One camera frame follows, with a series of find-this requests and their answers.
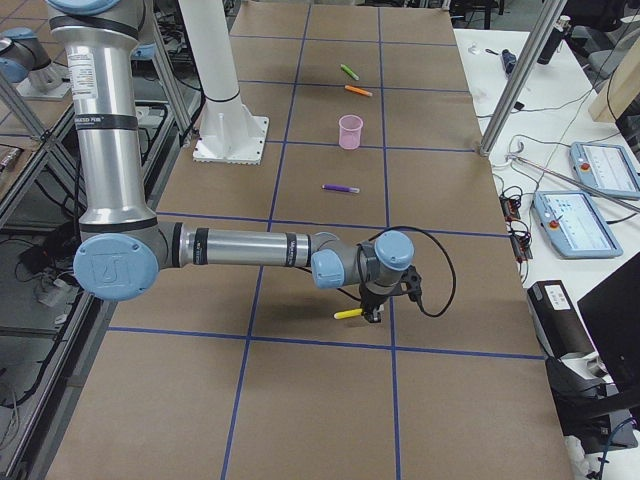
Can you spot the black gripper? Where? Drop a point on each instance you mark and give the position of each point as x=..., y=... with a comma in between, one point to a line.
x=372, y=300

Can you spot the yellow highlighter pen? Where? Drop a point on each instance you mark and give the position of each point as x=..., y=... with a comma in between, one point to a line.
x=348, y=314

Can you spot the green highlighter pen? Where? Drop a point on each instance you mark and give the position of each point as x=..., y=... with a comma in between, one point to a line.
x=348, y=71

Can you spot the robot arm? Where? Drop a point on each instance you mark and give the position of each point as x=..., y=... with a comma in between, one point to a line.
x=123, y=244
x=27, y=65

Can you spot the purple highlighter pen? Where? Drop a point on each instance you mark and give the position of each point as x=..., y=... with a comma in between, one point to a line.
x=340, y=188

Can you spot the pink mesh pen holder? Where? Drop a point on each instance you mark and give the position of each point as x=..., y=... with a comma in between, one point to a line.
x=350, y=128

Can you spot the orange highlighter pen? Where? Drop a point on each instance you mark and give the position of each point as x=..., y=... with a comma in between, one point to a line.
x=358, y=91

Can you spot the black labelled box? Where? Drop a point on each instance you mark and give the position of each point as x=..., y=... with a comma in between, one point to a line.
x=556, y=321

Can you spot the near teach pendant tablet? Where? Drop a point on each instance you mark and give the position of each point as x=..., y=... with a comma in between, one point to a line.
x=574, y=226

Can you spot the teach pendant tablet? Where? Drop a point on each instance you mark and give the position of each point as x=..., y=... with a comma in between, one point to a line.
x=574, y=226
x=607, y=168

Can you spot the black computer monitor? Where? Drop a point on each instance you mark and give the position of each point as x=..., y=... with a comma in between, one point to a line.
x=610, y=312

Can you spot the far teach pendant tablet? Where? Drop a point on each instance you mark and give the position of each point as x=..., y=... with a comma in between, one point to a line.
x=607, y=168

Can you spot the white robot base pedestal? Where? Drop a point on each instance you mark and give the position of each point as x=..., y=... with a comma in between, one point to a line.
x=228, y=132

